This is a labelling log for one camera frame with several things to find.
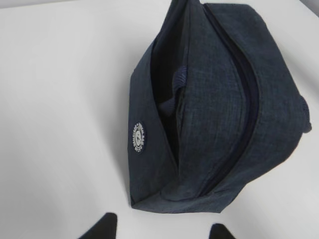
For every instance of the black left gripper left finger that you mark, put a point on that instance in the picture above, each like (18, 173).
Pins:
(105, 228)

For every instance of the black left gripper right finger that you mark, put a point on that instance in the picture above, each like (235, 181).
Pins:
(220, 231)

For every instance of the dark blue lunch bag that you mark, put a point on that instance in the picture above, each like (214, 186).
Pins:
(212, 107)

